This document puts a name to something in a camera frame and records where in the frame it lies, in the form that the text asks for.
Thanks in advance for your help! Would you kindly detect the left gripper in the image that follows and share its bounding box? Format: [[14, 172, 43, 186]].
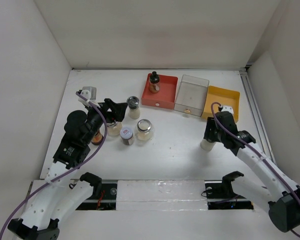
[[83, 98, 127, 145]]

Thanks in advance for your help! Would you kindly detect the small black-cap cruet bottle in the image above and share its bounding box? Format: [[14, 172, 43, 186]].
[[200, 139, 216, 152]]

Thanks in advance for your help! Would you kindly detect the glass jar with sesame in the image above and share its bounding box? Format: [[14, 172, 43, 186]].
[[107, 121, 123, 137]]

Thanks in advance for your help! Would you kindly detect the black-top grinder with grains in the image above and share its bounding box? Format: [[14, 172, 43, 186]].
[[126, 96, 141, 120]]

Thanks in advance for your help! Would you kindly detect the white-lid spice jar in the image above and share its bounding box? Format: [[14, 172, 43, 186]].
[[120, 127, 135, 146]]

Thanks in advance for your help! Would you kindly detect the red-lid chili sauce jar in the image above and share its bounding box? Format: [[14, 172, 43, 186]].
[[91, 130, 104, 146]]

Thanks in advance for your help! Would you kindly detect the glass jar steel rim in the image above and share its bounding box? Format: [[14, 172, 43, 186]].
[[135, 119, 155, 142]]

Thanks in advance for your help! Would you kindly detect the black-cap bottle orange label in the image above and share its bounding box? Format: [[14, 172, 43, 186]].
[[149, 71, 160, 94]]

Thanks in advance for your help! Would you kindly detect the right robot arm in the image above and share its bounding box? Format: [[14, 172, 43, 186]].
[[203, 111, 300, 233]]

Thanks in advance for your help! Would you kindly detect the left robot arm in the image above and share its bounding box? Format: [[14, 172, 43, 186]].
[[7, 98, 128, 240]]

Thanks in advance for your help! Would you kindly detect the yellow open box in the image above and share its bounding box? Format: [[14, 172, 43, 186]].
[[201, 85, 241, 123]]

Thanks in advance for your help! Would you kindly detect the clear plastic drawer box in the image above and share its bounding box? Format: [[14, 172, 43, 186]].
[[174, 74, 210, 117]]

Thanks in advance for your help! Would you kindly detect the red open box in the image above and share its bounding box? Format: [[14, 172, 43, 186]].
[[141, 73, 178, 110]]

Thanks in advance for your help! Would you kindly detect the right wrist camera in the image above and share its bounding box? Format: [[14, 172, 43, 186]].
[[218, 105, 234, 115]]

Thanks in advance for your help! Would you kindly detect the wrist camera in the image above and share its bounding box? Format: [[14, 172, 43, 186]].
[[218, 105, 234, 115], [78, 86, 97, 103]]

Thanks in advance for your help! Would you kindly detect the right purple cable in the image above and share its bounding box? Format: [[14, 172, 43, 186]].
[[211, 101, 300, 238]]

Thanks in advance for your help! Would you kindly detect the purple cable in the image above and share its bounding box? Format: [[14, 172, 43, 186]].
[[0, 91, 108, 240], [211, 101, 300, 238]]

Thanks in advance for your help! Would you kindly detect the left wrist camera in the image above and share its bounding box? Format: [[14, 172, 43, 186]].
[[78, 86, 97, 103]]

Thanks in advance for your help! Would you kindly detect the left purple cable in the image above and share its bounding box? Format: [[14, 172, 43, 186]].
[[0, 91, 108, 240]]

